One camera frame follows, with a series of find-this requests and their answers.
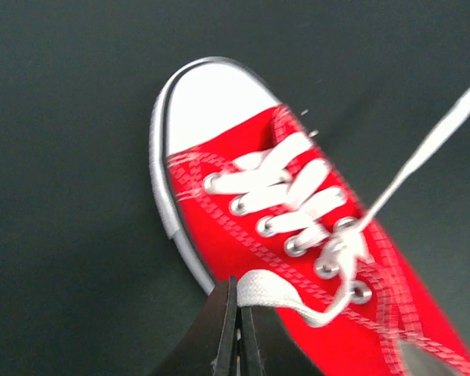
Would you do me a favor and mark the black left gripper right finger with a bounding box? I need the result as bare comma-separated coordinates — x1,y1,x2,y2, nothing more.
239,306,321,376

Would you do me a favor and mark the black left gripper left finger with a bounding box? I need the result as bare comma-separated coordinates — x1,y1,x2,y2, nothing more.
152,277,237,376

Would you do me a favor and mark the red canvas sneaker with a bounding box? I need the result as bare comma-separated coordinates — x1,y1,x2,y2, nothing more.
149,56,470,375

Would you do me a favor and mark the white shoelace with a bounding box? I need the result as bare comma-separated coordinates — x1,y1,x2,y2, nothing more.
203,88,470,327

